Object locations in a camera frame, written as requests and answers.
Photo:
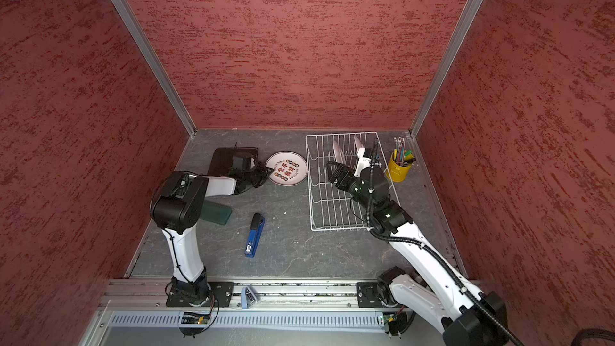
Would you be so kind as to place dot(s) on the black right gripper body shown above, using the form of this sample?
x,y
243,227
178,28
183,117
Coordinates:
x,y
355,188

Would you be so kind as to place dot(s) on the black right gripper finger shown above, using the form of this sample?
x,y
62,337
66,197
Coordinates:
x,y
336,169
340,182

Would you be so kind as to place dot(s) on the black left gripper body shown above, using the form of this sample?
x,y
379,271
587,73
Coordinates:
x,y
256,175

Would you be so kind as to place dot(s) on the dark square plate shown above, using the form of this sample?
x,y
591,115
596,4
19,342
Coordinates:
x,y
221,162

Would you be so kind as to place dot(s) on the white round plate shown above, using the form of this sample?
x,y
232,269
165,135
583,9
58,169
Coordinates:
x,y
338,153
359,146
289,168

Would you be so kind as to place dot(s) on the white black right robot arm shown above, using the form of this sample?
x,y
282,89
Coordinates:
x,y
454,306

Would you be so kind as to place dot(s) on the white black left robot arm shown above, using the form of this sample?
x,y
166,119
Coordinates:
x,y
177,207

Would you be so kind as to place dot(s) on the yellow pen cup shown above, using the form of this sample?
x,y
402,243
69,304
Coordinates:
x,y
398,171

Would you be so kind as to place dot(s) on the pens in cup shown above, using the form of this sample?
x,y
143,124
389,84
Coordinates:
x,y
401,156

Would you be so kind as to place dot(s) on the blue black stapler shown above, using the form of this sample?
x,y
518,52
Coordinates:
x,y
254,235

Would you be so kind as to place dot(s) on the green sponge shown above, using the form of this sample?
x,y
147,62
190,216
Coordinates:
x,y
215,213

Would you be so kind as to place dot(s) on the blue white clip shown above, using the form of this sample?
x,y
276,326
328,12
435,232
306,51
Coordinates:
x,y
248,297

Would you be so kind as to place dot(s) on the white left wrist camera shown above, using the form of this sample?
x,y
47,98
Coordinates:
x,y
243,161

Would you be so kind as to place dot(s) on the white wire dish rack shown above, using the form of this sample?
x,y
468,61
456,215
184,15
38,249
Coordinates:
x,y
334,210

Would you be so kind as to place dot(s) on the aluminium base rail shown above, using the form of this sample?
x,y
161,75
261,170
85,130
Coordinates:
x,y
284,304

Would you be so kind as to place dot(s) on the aluminium left corner post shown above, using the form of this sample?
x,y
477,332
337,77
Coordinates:
x,y
139,36

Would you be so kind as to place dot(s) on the aluminium corner post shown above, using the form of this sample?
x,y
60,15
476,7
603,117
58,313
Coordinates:
x,y
459,34
139,36

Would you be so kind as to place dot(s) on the aluminium right corner post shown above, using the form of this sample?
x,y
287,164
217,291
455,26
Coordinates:
x,y
459,34

